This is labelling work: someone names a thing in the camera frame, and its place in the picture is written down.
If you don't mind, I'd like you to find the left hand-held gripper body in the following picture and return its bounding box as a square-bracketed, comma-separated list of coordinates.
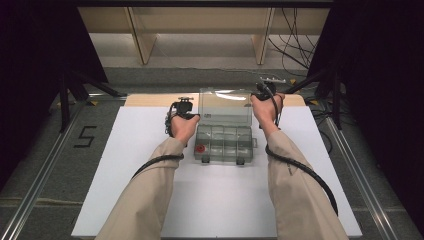
[172, 96, 195, 118]

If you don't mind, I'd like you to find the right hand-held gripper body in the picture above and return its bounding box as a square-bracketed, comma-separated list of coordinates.
[255, 76, 287, 101]

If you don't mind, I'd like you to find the smoky clear plastic compartment box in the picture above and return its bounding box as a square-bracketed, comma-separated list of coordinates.
[193, 87, 259, 166]

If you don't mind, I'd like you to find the person's left hand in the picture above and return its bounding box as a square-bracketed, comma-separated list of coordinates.
[169, 114, 201, 146]

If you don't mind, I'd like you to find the person's right hand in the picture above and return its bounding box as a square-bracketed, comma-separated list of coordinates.
[250, 92, 286, 138]

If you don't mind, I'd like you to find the black metal stand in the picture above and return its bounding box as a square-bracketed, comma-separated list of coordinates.
[58, 68, 128, 134]
[276, 66, 344, 131]

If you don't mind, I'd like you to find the light wooden shelf unit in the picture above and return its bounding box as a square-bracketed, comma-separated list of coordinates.
[77, 7, 331, 66]

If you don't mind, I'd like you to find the black curtain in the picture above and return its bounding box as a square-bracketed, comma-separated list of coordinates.
[0, 0, 109, 193]
[306, 0, 424, 231]

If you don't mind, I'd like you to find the left hand-held gripper black cable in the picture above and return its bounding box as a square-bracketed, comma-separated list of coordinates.
[131, 101, 186, 180]

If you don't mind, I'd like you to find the hand-held gripper black cable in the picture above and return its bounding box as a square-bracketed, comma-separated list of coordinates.
[263, 83, 340, 217]
[131, 101, 186, 180]

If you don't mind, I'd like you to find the black cable bundle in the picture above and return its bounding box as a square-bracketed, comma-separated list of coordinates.
[267, 7, 322, 78]

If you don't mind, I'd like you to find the short aluminium floor rail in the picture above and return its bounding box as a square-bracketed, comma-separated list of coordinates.
[87, 93, 129, 102]

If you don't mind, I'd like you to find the right hand-held gripper black cable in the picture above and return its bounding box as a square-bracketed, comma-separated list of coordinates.
[263, 83, 340, 217]

